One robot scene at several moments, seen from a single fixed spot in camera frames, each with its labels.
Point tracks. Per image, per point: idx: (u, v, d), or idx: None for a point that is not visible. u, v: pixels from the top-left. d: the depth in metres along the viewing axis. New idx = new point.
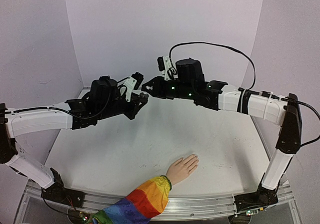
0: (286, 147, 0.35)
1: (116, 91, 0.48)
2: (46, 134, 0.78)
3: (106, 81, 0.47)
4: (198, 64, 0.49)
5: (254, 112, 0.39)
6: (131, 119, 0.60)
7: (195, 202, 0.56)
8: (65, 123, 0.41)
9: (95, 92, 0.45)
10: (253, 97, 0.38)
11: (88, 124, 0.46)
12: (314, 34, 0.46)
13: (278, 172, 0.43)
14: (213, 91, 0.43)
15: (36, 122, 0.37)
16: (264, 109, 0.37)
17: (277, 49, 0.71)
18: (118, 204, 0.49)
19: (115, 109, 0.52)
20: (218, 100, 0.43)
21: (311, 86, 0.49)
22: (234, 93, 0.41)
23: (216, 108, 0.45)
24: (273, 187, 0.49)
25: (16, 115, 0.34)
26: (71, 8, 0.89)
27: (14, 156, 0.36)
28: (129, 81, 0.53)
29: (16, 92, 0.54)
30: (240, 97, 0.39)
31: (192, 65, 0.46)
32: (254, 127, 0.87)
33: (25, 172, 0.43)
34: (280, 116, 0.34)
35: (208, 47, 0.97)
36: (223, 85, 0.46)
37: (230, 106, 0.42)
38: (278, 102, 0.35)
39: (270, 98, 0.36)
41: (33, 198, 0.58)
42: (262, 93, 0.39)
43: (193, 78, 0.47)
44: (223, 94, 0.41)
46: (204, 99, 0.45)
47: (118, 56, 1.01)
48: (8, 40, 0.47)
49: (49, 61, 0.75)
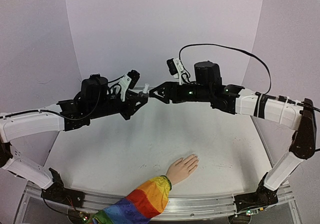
0: (300, 152, 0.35)
1: (106, 89, 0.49)
2: (46, 135, 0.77)
3: (96, 80, 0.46)
4: (217, 67, 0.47)
5: (270, 116, 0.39)
6: (126, 120, 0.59)
7: (195, 202, 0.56)
8: (58, 125, 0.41)
9: (85, 93, 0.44)
10: (270, 102, 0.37)
11: (81, 125, 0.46)
12: (314, 35, 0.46)
13: (284, 175, 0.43)
14: (230, 95, 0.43)
15: (28, 125, 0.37)
16: (280, 114, 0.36)
17: (277, 50, 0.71)
18: (118, 204, 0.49)
19: (107, 108, 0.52)
20: (235, 104, 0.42)
21: (311, 86, 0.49)
22: (252, 97, 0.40)
23: (232, 112, 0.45)
24: (275, 188, 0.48)
25: (8, 119, 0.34)
26: (71, 8, 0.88)
27: (9, 159, 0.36)
28: (124, 80, 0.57)
29: (15, 92, 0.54)
30: (257, 100, 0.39)
31: (211, 68, 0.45)
32: (254, 127, 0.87)
33: (24, 174, 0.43)
34: (296, 121, 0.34)
35: (208, 47, 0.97)
36: (241, 89, 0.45)
37: (247, 110, 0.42)
38: (294, 107, 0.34)
39: (286, 103, 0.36)
41: (33, 198, 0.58)
42: (278, 98, 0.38)
43: (211, 81, 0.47)
44: (241, 98, 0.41)
46: (221, 103, 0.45)
47: (117, 56, 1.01)
48: (8, 40, 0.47)
49: (49, 61, 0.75)
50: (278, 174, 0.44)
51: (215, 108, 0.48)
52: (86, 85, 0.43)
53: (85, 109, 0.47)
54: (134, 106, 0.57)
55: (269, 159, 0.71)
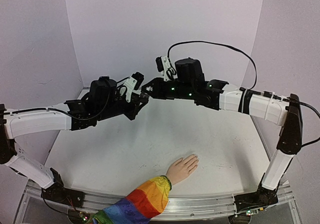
0: (287, 149, 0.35)
1: (114, 92, 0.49)
2: (46, 134, 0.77)
3: (105, 82, 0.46)
4: (199, 64, 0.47)
5: (256, 112, 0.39)
6: (131, 119, 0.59)
7: (195, 202, 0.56)
8: (65, 124, 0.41)
9: (94, 93, 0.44)
10: (255, 97, 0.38)
11: (87, 125, 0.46)
12: (313, 35, 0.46)
13: (280, 172, 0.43)
14: (214, 91, 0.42)
15: (35, 123, 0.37)
16: (265, 110, 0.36)
17: (276, 50, 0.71)
18: (118, 204, 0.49)
19: (114, 109, 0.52)
20: (219, 100, 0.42)
21: (310, 86, 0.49)
22: (236, 93, 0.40)
23: (216, 107, 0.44)
24: (274, 187, 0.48)
25: (15, 115, 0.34)
26: (71, 8, 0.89)
27: (13, 156, 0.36)
28: (129, 81, 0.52)
29: (15, 91, 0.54)
30: (241, 96, 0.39)
31: (192, 65, 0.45)
32: (254, 127, 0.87)
33: (26, 173, 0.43)
34: (282, 117, 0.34)
35: (207, 48, 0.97)
36: (224, 85, 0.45)
37: (232, 106, 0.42)
38: (279, 103, 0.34)
39: (271, 99, 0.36)
41: (33, 198, 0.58)
42: (264, 93, 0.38)
43: (193, 78, 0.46)
44: (225, 94, 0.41)
46: (205, 99, 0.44)
47: (117, 56, 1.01)
48: (8, 40, 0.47)
49: (49, 61, 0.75)
50: (273, 172, 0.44)
51: (199, 105, 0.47)
52: (96, 87, 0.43)
53: (92, 110, 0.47)
54: (137, 108, 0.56)
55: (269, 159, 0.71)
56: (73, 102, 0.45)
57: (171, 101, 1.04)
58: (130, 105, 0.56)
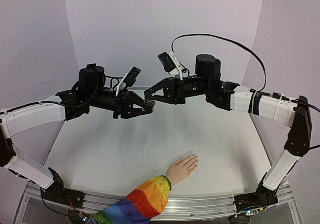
0: (294, 149, 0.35)
1: (103, 78, 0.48)
2: (46, 134, 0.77)
3: (93, 69, 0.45)
4: (219, 63, 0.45)
5: (265, 113, 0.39)
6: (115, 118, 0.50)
7: (195, 202, 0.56)
8: (60, 115, 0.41)
9: (84, 81, 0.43)
10: (264, 99, 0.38)
11: (81, 113, 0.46)
12: (313, 35, 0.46)
13: (282, 173, 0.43)
14: (226, 91, 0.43)
15: (30, 118, 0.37)
16: (274, 111, 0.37)
17: (276, 49, 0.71)
18: (118, 204, 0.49)
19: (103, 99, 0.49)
20: (230, 100, 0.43)
21: (311, 85, 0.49)
22: (246, 94, 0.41)
23: (227, 108, 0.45)
24: (274, 187, 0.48)
25: (9, 114, 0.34)
26: (71, 8, 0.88)
27: (13, 157, 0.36)
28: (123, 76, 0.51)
29: (15, 91, 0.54)
30: (251, 97, 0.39)
31: (213, 63, 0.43)
32: (255, 128, 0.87)
33: (26, 174, 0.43)
34: (290, 118, 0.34)
35: (207, 47, 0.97)
36: (236, 86, 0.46)
37: (242, 107, 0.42)
38: (288, 104, 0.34)
39: (280, 100, 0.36)
41: (33, 198, 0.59)
42: (273, 95, 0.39)
43: (211, 77, 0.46)
44: (236, 95, 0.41)
46: (217, 99, 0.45)
47: (117, 56, 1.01)
48: (8, 40, 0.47)
49: (49, 61, 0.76)
50: (276, 173, 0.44)
51: (209, 102, 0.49)
52: (83, 73, 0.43)
53: (84, 97, 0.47)
54: (128, 108, 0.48)
55: (270, 160, 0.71)
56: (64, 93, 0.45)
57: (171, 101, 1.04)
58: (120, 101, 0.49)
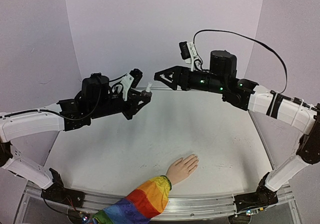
0: (308, 157, 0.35)
1: (107, 89, 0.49)
2: (45, 134, 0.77)
3: (96, 79, 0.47)
4: (235, 59, 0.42)
5: (282, 117, 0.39)
6: (128, 119, 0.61)
7: (195, 202, 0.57)
8: (58, 124, 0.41)
9: (86, 92, 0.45)
10: (285, 102, 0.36)
11: (81, 125, 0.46)
12: (314, 35, 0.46)
13: (286, 176, 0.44)
14: (245, 90, 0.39)
15: (27, 125, 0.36)
16: (294, 116, 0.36)
17: (276, 49, 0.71)
18: (118, 204, 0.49)
19: (108, 108, 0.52)
20: (249, 100, 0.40)
21: (311, 85, 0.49)
22: (267, 95, 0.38)
23: (244, 108, 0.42)
24: (276, 189, 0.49)
25: (7, 119, 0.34)
26: (71, 8, 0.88)
27: (9, 159, 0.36)
28: (126, 79, 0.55)
29: (15, 91, 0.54)
30: (272, 99, 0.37)
31: (230, 59, 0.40)
32: (254, 128, 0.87)
33: (23, 174, 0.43)
34: (309, 126, 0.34)
35: (207, 47, 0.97)
36: (255, 85, 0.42)
37: (260, 108, 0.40)
38: (308, 111, 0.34)
39: (301, 106, 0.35)
41: (33, 198, 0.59)
42: (293, 99, 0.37)
43: (227, 74, 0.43)
44: (256, 95, 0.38)
46: (234, 98, 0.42)
47: (117, 56, 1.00)
48: (8, 40, 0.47)
49: (49, 61, 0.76)
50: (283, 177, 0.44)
51: (226, 102, 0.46)
52: (87, 84, 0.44)
53: (85, 109, 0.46)
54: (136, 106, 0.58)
55: (269, 160, 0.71)
56: (66, 101, 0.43)
57: (171, 101, 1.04)
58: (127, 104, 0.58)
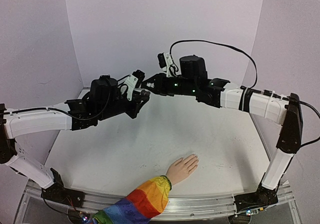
0: (286, 147, 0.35)
1: (116, 91, 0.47)
2: (46, 134, 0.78)
3: (106, 80, 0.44)
4: (202, 61, 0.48)
5: (255, 111, 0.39)
6: (133, 118, 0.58)
7: (195, 202, 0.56)
8: (65, 124, 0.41)
9: (94, 93, 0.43)
10: (255, 96, 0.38)
11: (88, 125, 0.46)
12: (312, 35, 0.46)
13: (279, 172, 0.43)
14: (215, 88, 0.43)
15: (35, 122, 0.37)
16: (265, 108, 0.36)
17: (276, 49, 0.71)
18: (118, 204, 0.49)
19: (114, 108, 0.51)
20: (220, 98, 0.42)
21: (310, 85, 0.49)
22: (236, 91, 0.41)
23: (217, 105, 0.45)
24: (273, 187, 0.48)
25: (15, 115, 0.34)
26: (70, 8, 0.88)
27: (13, 156, 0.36)
28: (130, 79, 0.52)
29: (16, 91, 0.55)
30: (242, 95, 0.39)
31: (196, 62, 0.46)
32: (254, 127, 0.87)
33: (25, 172, 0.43)
34: (281, 116, 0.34)
35: (207, 48, 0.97)
36: (225, 83, 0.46)
37: (232, 104, 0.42)
38: (279, 101, 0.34)
39: (271, 97, 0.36)
41: (33, 198, 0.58)
42: (264, 92, 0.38)
43: (196, 75, 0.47)
44: (225, 92, 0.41)
46: (206, 97, 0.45)
47: (117, 56, 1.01)
48: (8, 41, 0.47)
49: (49, 61, 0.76)
50: (272, 172, 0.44)
51: (200, 102, 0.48)
52: (96, 86, 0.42)
53: (93, 110, 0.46)
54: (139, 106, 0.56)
55: (269, 159, 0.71)
56: (74, 102, 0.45)
57: (171, 101, 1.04)
58: (132, 103, 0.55)
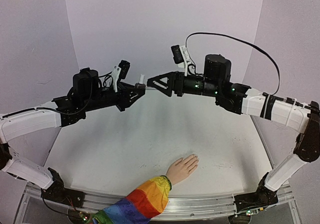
0: (305, 155, 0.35)
1: (97, 82, 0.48)
2: (45, 134, 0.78)
3: (86, 73, 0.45)
4: (229, 64, 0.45)
5: (277, 118, 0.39)
6: (122, 111, 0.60)
7: (195, 202, 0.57)
8: (55, 121, 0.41)
9: (77, 87, 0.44)
10: (277, 104, 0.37)
11: (77, 119, 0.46)
12: (313, 36, 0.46)
13: (285, 176, 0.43)
14: (237, 94, 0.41)
15: (26, 124, 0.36)
16: (287, 116, 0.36)
17: (277, 49, 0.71)
18: (118, 204, 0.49)
19: (100, 100, 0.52)
20: (242, 104, 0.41)
21: (311, 85, 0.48)
22: (259, 98, 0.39)
23: (238, 112, 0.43)
24: (275, 189, 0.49)
25: (5, 119, 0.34)
26: (70, 8, 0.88)
27: (9, 161, 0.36)
28: (114, 71, 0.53)
29: (16, 92, 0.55)
30: (265, 102, 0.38)
31: (224, 65, 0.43)
32: (254, 127, 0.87)
33: (24, 176, 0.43)
34: (303, 124, 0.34)
35: (208, 47, 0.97)
36: (247, 89, 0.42)
37: (253, 111, 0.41)
38: (302, 110, 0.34)
39: (294, 105, 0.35)
41: (33, 198, 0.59)
42: (286, 100, 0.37)
43: (221, 78, 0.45)
44: (248, 98, 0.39)
46: (227, 103, 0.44)
47: (117, 56, 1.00)
48: (8, 41, 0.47)
49: (49, 61, 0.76)
50: (279, 176, 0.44)
51: (220, 106, 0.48)
52: (77, 80, 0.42)
53: (79, 104, 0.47)
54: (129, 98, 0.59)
55: (269, 159, 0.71)
56: (60, 99, 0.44)
57: (172, 101, 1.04)
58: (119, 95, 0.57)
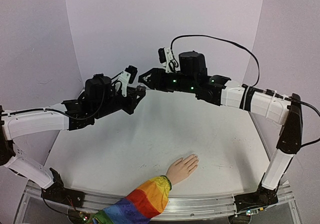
0: (286, 147, 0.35)
1: (110, 89, 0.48)
2: (46, 135, 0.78)
3: (100, 80, 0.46)
4: (203, 57, 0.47)
5: (257, 110, 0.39)
6: (130, 113, 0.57)
7: (195, 202, 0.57)
8: (62, 124, 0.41)
9: (89, 92, 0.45)
10: (256, 95, 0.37)
11: (85, 125, 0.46)
12: (312, 35, 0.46)
13: (279, 172, 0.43)
14: (216, 86, 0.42)
15: (32, 123, 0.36)
16: (267, 108, 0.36)
17: (277, 49, 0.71)
18: (118, 204, 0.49)
19: (111, 106, 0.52)
20: (221, 95, 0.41)
21: (310, 85, 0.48)
22: (238, 89, 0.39)
23: (217, 103, 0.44)
24: (273, 187, 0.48)
25: (13, 117, 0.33)
26: (70, 8, 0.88)
27: (12, 158, 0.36)
28: (123, 75, 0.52)
29: (16, 92, 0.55)
30: (244, 93, 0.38)
31: (196, 58, 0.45)
32: (254, 127, 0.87)
33: (25, 174, 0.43)
34: (283, 116, 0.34)
35: (207, 47, 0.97)
36: (227, 81, 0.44)
37: (232, 103, 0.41)
38: (281, 102, 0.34)
39: (273, 97, 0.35)
41: (33, 198, 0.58)
42: (266, 91, 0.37)
43: (195, 72, 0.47)
44: (227, 89, 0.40)
46: (206, 94, 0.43)
47: (117, 56, 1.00)
48: (8, 42, 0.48)
49: (49, 61, 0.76)
50: (271, 172, 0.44)
51: (200, 100, 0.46)
52: (90, 85, 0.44)
53: (89, 109, 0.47)
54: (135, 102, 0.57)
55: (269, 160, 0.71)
56: (70, 102, 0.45)
57: (172, 101, 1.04)
58: (128, 99, 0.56)
